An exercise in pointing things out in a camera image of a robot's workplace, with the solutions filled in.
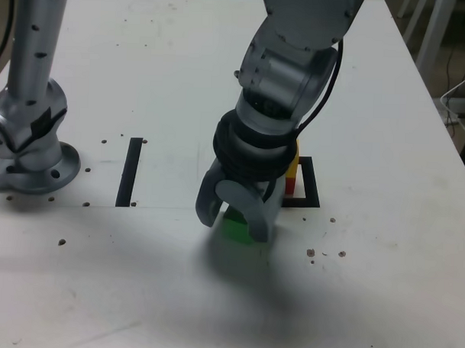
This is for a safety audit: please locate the black tape strip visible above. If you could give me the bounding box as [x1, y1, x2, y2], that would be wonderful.
[115, 137, 143, 209]

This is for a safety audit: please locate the green cube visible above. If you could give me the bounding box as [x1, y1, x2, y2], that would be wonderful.
[220, 206, 255, 247]

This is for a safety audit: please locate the black tape square outline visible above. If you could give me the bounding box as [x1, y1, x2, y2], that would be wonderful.
[279, 155, 322, 209]

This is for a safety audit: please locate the yellow cube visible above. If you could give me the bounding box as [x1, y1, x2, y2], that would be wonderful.
[284, 139, 300, 180]

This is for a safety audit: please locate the white furniture leg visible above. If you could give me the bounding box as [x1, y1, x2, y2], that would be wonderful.
[396, 0, 429, 40]
[414, 0, 454, 74]

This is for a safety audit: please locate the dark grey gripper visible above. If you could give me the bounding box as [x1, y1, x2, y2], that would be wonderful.
[193, 158, 287, 244]

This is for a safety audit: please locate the white cable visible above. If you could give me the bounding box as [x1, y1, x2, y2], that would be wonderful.
[438, 64, 465, 141]

